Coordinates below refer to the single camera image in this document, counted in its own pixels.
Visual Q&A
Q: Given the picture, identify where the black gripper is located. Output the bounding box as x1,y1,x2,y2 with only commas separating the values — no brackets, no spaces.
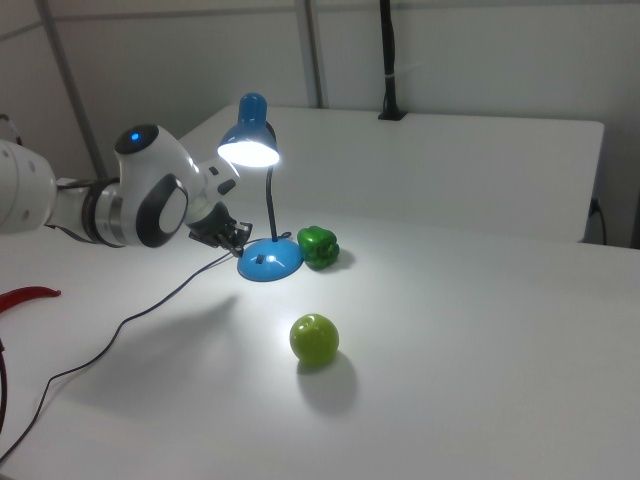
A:
188,204,254,258

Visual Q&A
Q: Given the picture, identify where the blue desk lamp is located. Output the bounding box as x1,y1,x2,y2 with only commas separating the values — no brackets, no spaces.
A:
215,92,305,282

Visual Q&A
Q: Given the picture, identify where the green toy bell pepper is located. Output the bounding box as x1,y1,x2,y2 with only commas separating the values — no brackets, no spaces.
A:
297,225,341,272

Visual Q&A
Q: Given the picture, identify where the yellow-green toy apple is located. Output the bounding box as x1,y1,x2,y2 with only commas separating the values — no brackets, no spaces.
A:
289,313,341,366

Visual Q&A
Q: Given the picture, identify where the red toy chili pepper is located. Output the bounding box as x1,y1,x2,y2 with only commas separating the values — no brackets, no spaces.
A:
0,285,62,315

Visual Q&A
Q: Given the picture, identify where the black lamp power cable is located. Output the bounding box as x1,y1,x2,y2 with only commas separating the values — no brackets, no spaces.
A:
0,230,294,460

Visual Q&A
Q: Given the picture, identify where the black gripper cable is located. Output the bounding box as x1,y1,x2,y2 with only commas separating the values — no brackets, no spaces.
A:
43,177,122,247

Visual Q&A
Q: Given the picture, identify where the black clamped camera pole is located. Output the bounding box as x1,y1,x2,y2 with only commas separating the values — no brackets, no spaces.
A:
377,0,407,122

